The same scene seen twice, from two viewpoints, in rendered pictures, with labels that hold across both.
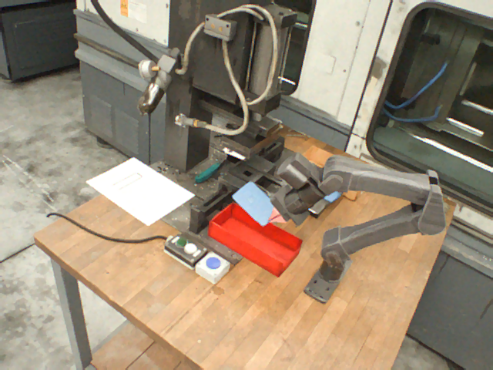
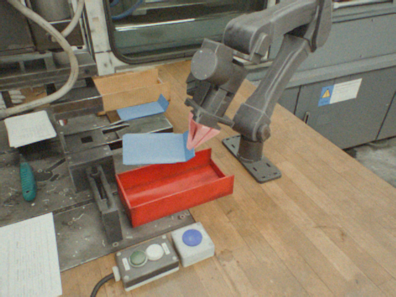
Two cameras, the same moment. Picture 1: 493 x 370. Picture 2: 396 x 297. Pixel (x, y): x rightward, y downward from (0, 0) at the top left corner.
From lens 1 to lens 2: 0.71 m
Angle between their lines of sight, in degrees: 42
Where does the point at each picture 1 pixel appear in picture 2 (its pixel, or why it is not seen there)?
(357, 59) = not seen: outside the picture
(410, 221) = (306, 45)
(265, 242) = (179, 180)
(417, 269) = not seen: hidden behind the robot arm
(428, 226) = (322, 37)
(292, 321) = (294, 208)
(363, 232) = (275, 86)
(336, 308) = (290, 171)
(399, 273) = not seen: hidden behind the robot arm
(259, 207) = (163, 149)
